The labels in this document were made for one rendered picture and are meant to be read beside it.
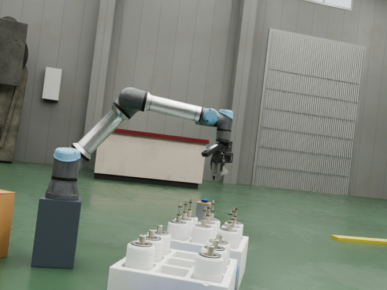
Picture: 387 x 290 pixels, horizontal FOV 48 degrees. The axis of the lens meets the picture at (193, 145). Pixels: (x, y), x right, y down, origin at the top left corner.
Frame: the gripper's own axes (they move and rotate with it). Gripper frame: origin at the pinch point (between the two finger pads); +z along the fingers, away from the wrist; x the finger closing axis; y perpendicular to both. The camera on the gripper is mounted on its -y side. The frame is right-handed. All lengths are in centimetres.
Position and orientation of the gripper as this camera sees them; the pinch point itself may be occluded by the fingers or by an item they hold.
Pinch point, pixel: (215, 178)
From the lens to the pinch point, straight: 222.3
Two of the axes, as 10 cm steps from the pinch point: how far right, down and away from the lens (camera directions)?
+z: -1.2, 9.9, -0.2
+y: 8.1, 1.1, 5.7
